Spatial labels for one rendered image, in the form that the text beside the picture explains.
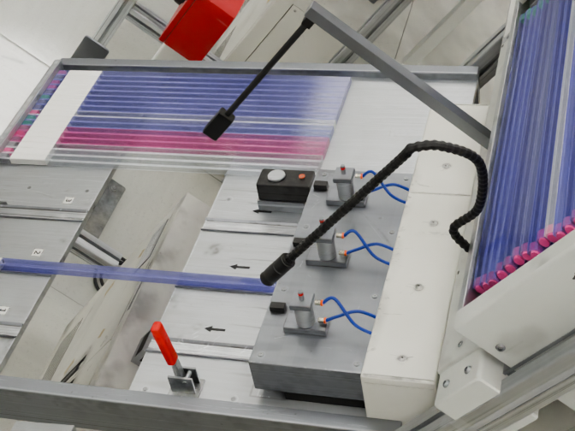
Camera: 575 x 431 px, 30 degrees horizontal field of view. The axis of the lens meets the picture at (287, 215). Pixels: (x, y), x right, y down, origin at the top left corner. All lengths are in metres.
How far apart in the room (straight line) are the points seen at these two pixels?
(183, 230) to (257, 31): 0.85
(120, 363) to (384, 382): 0.69
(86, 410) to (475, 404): 0.49
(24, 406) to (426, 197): 0.55
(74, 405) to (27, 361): 1.11
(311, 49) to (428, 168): 1.31
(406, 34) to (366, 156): 1.22
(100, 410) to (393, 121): 0.62
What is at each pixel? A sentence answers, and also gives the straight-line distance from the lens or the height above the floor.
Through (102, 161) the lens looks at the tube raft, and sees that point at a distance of 1.63.
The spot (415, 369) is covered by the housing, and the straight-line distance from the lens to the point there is 1.15.
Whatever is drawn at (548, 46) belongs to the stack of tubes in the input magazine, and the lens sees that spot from 1.28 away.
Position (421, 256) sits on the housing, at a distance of 1.26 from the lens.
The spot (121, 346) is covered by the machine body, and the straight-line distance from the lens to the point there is 1.76.
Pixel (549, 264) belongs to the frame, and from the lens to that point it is 0.94.
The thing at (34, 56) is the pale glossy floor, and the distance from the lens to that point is 2.92.
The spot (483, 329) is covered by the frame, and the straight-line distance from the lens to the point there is 1.00.
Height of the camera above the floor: 2.03
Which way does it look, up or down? 42 degrees down
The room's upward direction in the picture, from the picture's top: 46 degrees clockwise
